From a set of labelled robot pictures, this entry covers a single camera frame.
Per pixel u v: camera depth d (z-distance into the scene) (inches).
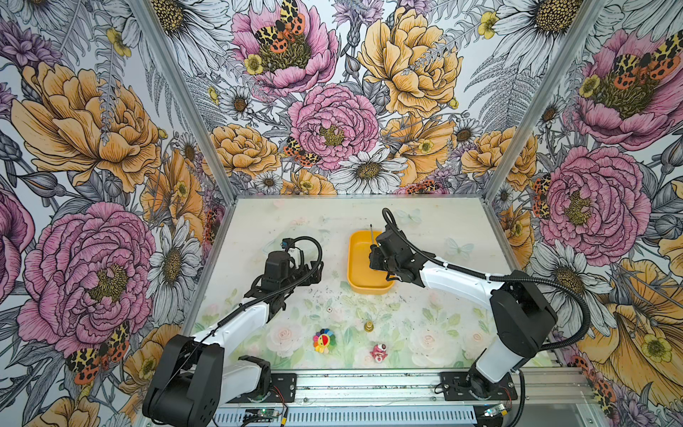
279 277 26.6
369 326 33.0
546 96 35.0
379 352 30.0
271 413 27.7
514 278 19.4
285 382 29.8
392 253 27.2
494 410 28.2
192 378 16.2
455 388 29.2
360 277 37.6
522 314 18.1
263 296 23.4
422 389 30.0
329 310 35.0
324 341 32.0
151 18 28.5
